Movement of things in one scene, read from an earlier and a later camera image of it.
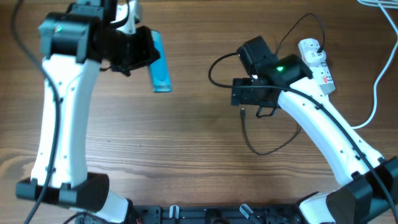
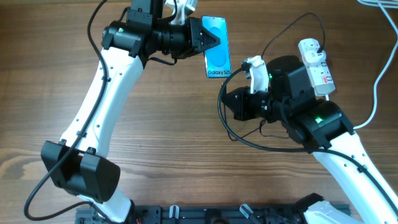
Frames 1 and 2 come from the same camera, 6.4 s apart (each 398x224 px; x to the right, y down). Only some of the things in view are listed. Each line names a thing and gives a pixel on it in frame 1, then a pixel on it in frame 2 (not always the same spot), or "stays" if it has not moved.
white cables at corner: [389, 4] stays
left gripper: [147, 53] → [193, 29]
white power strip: [321, 73] stays
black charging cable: [272, 150] → [263, 53]
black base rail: [201, 214] stays
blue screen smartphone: [160, 78] → [217, 59]
